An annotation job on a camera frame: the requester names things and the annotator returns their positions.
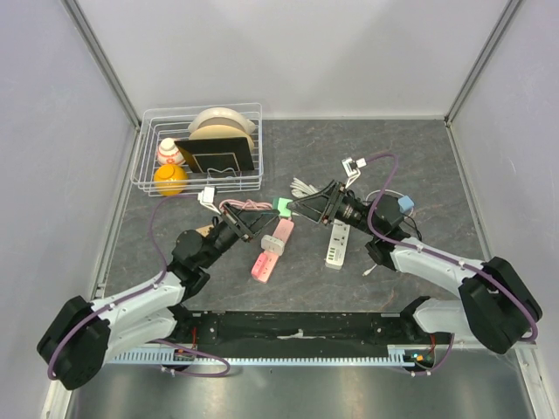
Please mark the beige round plate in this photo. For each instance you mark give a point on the beige round plate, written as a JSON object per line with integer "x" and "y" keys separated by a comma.
{"x": 221, "y": 132}

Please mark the green plug adapter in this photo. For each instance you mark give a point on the green plug adapter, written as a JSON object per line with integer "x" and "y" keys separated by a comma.
{"x": 281, "y": 205}

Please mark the white power strip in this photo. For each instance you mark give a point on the white power strip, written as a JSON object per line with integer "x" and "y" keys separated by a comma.
{"x": 337, "y": 246}

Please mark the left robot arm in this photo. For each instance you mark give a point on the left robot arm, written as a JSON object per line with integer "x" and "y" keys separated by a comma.
{"x": 85, "y": 335}

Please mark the white wire dish rack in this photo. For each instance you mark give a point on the white wire dish rack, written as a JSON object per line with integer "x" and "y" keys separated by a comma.
{"x": 173, "y": 122}

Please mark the wooden cube socket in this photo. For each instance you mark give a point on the wooden cube socket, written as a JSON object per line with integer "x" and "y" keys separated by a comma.
{"x": 205, "y": 230}

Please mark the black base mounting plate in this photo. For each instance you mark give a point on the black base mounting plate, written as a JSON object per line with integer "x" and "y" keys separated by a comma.
{"x": 377, "y": 328}

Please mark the pink power strip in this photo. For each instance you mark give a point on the pink power strip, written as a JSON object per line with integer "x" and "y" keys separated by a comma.
{"x": 283, "y": 231}

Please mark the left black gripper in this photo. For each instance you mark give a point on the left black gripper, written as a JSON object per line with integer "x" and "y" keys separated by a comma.
{"x": 250, "y": 222}

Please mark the yellow round bowl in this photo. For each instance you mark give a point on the yellow round bowl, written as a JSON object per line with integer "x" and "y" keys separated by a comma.
{"x": 170, "y": 180}

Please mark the white orange patterned cup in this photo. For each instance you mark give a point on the white orange patterned cup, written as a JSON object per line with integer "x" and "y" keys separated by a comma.
{"x": 169, "y": 153}

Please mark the black square tray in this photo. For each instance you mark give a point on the black square tray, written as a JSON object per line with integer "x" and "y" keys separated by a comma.
{"x": 217, "y": 154}

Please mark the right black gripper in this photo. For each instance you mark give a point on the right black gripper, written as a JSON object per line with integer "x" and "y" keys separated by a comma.
{"x": 327, "y": 200}

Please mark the white square plug adapter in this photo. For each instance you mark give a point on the white square plug adapter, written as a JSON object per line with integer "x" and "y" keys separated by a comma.
{"x": 272, "y": 244}

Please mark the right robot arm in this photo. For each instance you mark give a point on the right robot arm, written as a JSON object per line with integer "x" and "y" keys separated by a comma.
{"x": 492, "y": 303}

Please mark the blue plug adapter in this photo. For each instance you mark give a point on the blue plug adapter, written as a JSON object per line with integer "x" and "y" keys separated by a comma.
{"x": 406, "y": 205}

